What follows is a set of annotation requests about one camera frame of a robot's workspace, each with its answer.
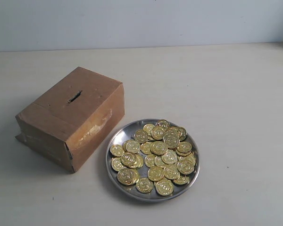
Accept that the gold coin right edge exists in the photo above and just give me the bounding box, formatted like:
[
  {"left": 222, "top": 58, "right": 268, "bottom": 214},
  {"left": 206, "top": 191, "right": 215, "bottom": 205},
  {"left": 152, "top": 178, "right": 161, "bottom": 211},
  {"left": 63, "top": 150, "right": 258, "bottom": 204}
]
[{"left": 176, "top": 141, "right": 193, "bottom": 153}]

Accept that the gold coin front right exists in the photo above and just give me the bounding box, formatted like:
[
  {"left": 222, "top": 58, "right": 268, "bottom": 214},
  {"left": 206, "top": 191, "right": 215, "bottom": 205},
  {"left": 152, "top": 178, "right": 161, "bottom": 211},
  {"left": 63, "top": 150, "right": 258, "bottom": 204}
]
[{"left": 155, "top": 179, "right": 174, "bottom": 196}]

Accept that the gold coin left stack top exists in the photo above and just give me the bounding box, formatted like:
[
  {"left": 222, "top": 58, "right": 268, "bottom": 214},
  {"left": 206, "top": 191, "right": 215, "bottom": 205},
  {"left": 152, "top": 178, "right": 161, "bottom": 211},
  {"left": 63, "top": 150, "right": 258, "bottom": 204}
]
[{"left": 121, "top": 152, "right": 137, "bottom": 167}]

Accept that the gold coin large right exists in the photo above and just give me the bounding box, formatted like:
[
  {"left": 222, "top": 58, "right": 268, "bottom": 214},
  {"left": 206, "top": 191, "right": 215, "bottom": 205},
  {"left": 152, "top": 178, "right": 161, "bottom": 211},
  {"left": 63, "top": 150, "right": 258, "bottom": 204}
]
[{"left": 177, "top": 160, "right": 194, "bottom": 175}]

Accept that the brown cardboard slotted box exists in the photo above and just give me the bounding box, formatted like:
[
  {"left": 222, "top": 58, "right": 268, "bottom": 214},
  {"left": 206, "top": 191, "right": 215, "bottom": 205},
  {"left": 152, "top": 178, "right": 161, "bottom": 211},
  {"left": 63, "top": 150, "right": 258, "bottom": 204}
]
[{"left": 16, "top": 67, "right": 125, "bottom": 173}]

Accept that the gold coin front left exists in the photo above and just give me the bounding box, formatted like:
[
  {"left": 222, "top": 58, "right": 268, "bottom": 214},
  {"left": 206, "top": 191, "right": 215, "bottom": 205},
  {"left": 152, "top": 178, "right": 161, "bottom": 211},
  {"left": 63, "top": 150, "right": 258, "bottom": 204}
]
[{"left": 117, "top": 168, "right": 140, "bottom": 186}]

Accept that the gold coin upper left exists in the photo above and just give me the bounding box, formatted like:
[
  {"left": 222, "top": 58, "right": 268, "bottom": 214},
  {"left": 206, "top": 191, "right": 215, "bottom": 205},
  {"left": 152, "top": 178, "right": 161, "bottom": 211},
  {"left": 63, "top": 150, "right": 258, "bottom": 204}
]
[{"left": 125, "top": 140, "right": 141, "bottom": 153}]

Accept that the gold coin back right stack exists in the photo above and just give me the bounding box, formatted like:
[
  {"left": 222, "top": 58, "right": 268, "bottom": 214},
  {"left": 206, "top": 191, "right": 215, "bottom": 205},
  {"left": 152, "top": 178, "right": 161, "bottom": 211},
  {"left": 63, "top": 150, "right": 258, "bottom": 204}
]
[{"left": 163, "top": 133, "right": 180, "bottom": 149}]

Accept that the gold coin back top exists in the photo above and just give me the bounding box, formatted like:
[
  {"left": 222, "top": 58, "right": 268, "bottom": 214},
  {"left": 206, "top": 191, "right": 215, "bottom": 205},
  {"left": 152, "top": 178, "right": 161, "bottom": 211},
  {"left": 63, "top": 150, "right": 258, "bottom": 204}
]
[{"left": 155, "top": 119, "right": 170, "bottom": 129}]

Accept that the gold coin plate left edge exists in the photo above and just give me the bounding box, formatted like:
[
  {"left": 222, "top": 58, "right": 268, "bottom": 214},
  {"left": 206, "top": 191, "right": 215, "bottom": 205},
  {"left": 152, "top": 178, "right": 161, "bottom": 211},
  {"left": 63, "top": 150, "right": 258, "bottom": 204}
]
[{"left": 109, "top": 144, "right": 125, "bottom": 157}]

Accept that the gold coin front centre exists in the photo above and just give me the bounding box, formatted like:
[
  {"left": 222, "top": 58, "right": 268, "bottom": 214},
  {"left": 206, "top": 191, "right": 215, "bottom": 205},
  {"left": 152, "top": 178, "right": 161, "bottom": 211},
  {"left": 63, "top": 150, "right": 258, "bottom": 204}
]
[{"left": 136, "top": 178, "right": 154, "bottom": 194}]

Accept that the round steel plate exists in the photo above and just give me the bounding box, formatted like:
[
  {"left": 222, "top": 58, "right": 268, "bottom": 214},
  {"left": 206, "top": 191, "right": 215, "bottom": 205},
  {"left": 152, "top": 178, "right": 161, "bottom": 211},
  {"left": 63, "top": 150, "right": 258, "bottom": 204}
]
[{"left": 105, "top": 119, "right": 200, "bottom": 203}]

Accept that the gold coin stack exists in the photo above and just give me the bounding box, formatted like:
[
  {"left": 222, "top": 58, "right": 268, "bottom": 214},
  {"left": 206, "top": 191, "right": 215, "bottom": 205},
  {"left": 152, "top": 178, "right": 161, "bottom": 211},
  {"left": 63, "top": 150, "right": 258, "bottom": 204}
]
[
  {"left": 163, "top": 133, "right": 180, "bottom": 149},
  {"left": 121, "top": 152, "right": 137, "bottom": 167}
]

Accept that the gold coin left lower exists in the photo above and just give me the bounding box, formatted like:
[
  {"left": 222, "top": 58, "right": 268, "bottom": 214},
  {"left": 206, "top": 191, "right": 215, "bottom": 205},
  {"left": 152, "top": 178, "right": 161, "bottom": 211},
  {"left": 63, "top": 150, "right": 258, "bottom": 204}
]
[{"left": 111, "top": 157, "right": 126, "bottom": 172}]

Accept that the gold coin pale centre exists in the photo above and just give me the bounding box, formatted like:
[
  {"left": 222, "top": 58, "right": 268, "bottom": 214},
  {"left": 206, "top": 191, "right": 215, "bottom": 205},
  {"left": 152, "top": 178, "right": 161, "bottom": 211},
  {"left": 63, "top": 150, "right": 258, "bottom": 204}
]
[{"left": 161, "top": 149, "right": 178, "bottom": 164}]

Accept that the gold coin lower centre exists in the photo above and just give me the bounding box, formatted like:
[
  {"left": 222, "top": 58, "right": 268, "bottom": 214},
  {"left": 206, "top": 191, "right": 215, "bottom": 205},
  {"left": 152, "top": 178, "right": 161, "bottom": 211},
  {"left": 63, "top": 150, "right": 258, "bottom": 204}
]
[{"left": 147, "top": 166, "right": 164, "bottom": 182}]

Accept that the gold coin back left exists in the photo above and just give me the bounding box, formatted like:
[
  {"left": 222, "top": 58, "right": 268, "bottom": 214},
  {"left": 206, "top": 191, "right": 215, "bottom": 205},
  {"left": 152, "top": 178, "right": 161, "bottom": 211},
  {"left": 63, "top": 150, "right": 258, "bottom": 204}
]
[{"left": 133, "top": 129, "right": 149, "bottom": 144}]

